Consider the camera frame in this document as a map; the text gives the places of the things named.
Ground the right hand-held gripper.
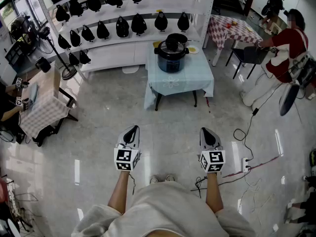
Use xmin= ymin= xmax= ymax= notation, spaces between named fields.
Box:
xmin=198 ymin=127 xmax=226 ymax=174

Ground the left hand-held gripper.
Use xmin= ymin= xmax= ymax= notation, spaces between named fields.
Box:
xmin=114 ymin=125 xmax=142 ymax=172

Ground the pressure cooker lid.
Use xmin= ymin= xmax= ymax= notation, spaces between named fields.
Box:
xmin=154 ymin=38 xmax=190 ymax=59

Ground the person's left forearm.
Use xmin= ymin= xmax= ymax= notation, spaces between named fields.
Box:
xmin=108 ymin=170 xmax=130 ymax=215

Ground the person's right forearm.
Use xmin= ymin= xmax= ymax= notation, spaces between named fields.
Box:
xmin=205 ymin=172 xmax=224 ymax=213

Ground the dark wooden chair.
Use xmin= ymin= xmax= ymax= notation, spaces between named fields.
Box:
xmin=58 ymin=87 xmax=79 ymax=122

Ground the table with light blue cloth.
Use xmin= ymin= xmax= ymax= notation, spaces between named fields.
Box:
xmin=144 ymin=42 xmax=215 ymax=111

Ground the person's beige shirt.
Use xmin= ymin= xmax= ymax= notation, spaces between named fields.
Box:
xmin=71 ymin=181 xmax=256 ymax=237

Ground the black standing fan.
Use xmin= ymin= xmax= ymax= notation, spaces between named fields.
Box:
xmin=10 ymin=15 xmax=79 ymax=80

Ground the wooden table with checked cloth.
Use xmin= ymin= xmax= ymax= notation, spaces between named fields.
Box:
xmin=18 ymin=60 xmax=73 ymax=139

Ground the grey oval device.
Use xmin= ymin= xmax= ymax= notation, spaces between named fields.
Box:
xmin=279 ymin=81 xmax=301 ymax=117

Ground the dark blue chair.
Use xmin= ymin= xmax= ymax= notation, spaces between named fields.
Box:
xmin=226 ymin=45 xmax=270 ymax=80

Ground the light blue folded cloth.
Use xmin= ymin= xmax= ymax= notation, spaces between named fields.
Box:
xmin=26 ymin=82 xmax=40 ymax=111

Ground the table with red checked cloth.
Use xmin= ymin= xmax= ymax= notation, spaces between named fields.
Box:
xmin=206 ymin=14 xmax=264 ymax=67

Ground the black cup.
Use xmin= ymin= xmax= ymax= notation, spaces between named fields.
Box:
xmin=35 ymin=57 xmax=51 ymax=73

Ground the white shelf rack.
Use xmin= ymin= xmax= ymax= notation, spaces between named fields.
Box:
xmin=34 ymin=0 xmax=217 ymax=81

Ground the black adapter cable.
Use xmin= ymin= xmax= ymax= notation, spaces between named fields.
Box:
xmin=233 ymin=112 xmax=260 ymax=163

